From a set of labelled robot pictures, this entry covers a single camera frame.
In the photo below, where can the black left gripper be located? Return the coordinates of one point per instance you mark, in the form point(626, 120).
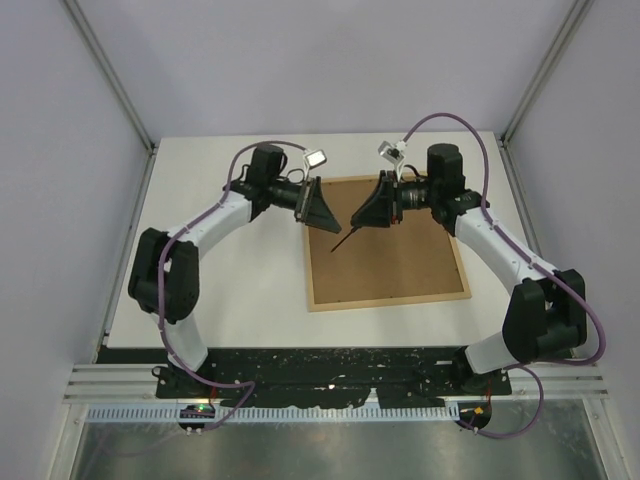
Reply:
point(318, 214)

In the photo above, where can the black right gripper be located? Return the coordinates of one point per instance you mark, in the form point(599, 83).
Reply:
point(377, 211)

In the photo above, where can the red handled screwdriver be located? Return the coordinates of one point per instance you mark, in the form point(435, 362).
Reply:
point(352, 231)

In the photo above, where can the wooden picture frame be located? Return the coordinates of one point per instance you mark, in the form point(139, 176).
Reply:
point(413, 262)

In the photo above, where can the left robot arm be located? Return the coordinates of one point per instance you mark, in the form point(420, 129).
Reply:
point(165, 276)

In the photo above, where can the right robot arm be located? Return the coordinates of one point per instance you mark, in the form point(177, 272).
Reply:
point(545, 316)

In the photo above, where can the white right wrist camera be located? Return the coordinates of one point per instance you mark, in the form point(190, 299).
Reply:
point(395, 154)

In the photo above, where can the black speckled base plate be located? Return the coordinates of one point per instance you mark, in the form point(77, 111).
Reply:
point(328, 378)

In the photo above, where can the white slotted cable duct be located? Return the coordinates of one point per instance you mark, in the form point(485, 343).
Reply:
point(182, 413)

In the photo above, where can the aluminium rail across front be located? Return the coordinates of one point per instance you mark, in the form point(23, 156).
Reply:
point(120, 383)

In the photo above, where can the right aluminium corner post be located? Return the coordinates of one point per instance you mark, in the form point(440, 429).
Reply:
point(557, 47)

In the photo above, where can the aluminium corner post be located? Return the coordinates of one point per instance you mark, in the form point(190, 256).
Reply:
point(101, 59)
point(557, 47)

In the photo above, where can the left aluminium corner post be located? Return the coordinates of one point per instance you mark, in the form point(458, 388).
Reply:
point(101, 59)

